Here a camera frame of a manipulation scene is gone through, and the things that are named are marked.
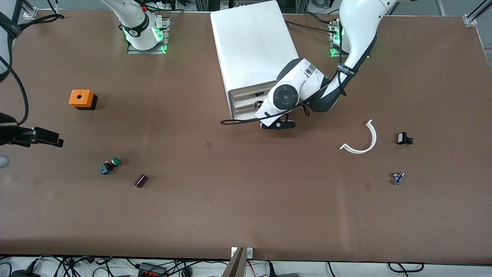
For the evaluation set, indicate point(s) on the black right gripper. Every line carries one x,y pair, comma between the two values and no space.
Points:
11,135

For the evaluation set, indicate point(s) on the white plastic drawer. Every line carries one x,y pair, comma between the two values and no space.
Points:
246,108
246,92
246,114
246,101

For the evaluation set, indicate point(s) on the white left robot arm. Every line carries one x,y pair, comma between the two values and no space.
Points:
357,23

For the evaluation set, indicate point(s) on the white plastic drawer cabinet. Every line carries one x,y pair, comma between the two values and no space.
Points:
250,42

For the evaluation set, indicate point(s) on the orange box with hole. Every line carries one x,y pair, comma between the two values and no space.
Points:
80,98

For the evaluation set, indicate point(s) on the purple cylindrical capacitor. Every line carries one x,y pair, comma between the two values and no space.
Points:
141,181

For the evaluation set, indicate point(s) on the white curved plastic strip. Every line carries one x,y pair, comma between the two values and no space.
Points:
373,138

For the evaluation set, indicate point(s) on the black power adapter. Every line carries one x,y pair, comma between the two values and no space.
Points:
25,274

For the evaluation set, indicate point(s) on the small blue electronic component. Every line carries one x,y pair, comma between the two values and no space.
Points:
397,178

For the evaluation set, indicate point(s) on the black plug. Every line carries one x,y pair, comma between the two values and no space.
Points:
271,269

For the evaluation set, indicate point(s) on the black red power strip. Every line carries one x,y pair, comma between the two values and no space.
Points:
152,270

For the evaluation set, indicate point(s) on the green push button switch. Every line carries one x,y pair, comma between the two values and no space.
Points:
114,162

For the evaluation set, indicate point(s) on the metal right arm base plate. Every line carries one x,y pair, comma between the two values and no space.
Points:
132,51

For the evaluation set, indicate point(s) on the small black switch component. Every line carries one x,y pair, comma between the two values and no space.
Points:
402,138

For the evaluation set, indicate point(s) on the small white bracket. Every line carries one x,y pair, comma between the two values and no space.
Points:
250,252
234,252

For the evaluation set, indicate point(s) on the wooden post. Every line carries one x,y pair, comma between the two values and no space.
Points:
235,267

